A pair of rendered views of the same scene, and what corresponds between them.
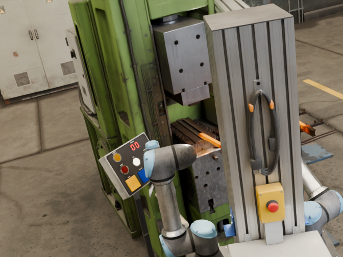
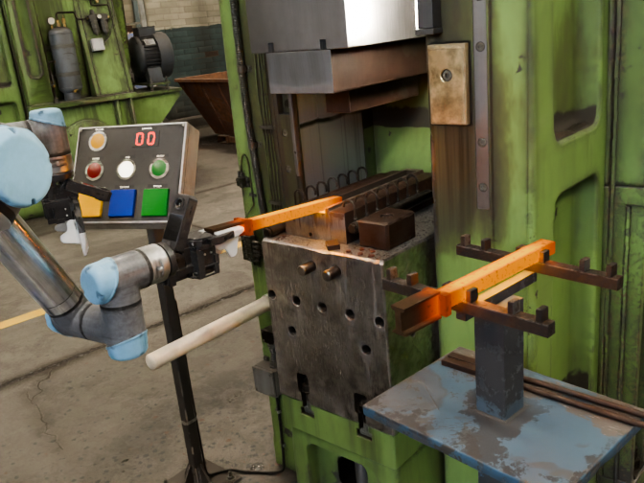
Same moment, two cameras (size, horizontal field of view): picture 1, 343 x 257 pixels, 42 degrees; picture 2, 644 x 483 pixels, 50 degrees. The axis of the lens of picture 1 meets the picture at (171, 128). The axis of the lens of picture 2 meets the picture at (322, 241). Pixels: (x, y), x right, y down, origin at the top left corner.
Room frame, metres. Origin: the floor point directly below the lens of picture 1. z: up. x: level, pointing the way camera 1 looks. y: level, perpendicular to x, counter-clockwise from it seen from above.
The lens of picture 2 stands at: (1.96, -1.64, 1.43)
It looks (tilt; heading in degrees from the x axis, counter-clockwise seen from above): 18 degrees down; 62
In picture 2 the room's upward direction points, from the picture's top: 6 degrees counter-clockwise
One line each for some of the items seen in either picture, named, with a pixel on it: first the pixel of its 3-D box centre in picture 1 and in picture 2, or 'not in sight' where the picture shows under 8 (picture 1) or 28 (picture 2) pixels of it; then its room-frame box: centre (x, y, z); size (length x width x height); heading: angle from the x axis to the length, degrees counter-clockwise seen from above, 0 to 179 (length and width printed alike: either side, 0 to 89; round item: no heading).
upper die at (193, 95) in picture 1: (181, 87); (355, 62); (2.90, -0.12, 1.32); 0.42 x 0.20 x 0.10; 20
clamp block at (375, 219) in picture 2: (221, 134); (387, 228); (2.82, -0.34, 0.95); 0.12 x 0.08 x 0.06; 20
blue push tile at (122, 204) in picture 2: (144, 175); (123, 203); (2.34, 0.21, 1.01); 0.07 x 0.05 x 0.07; 135
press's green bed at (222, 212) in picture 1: (209, 212); (400, 438); (2.93, -0.17, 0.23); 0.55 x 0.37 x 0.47; 20
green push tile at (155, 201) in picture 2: not in sight; (155, 202); (2.41, 0.14, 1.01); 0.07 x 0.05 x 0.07; 135
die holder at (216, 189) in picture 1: (200, 162); (390, 295); (2.93, -0.17, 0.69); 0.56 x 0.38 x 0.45; 20
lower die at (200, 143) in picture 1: (189, 133); (364, 200); (2.90, -0.12, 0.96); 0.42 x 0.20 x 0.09; 20
